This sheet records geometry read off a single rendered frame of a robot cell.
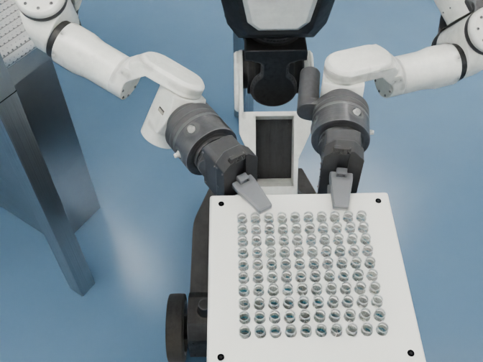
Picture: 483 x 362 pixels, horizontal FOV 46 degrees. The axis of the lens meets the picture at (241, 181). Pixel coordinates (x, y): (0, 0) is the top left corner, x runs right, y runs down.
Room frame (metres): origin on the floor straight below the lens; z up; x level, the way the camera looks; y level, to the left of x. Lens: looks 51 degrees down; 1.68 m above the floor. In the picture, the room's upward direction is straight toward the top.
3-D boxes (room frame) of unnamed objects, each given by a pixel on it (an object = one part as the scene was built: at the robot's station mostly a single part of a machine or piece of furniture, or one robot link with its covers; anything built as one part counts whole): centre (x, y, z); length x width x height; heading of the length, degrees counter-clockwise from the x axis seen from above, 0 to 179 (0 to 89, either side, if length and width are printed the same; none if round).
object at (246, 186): (0.47, -0.02, 1.07); 0.06 x 0.03 x 0.02; 33
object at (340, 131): (0.57, -0.15, 1.05); 0.12 x 0.10 x 0.13; 173
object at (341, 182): (0.48, -0.14, 1.07); 0.06 x 0.03 x 0.02; 173
